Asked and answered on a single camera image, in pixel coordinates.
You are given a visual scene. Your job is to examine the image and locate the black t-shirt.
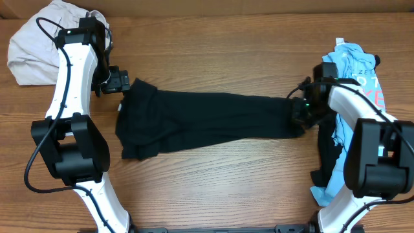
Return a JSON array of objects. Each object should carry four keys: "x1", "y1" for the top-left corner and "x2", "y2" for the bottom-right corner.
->
[{"x1": 116, "y1": 79, "x2": 305, "y2": 161}]

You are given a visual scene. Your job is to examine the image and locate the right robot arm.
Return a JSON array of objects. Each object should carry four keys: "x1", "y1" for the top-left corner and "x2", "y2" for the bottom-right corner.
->
[{"x1": 275, "y1": 62, "x2": 413, "y2": 233}]

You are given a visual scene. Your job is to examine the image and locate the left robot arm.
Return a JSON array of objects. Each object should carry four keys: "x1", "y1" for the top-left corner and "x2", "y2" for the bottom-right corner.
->
[{"x1": 24, "y1": 17, "x2": 136, "y2": 233}]

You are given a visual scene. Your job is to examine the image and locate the light blue printed t-shirt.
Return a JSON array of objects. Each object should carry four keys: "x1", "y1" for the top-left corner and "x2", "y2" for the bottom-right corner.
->
[{"x1": 310, "y1": 38, "x2": 386, "y2": 208}]

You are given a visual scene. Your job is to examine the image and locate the beige folded trousers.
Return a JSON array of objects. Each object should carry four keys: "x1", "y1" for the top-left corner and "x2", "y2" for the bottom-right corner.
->
[{"x1": 7, "y1": 1, "x2": 109, "y2": 85}]

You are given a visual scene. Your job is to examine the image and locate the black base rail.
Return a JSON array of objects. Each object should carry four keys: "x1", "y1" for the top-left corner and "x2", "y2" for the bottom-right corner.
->
[{"x1": 133, "y1": 224, "x2": 315, "y2": 233}]

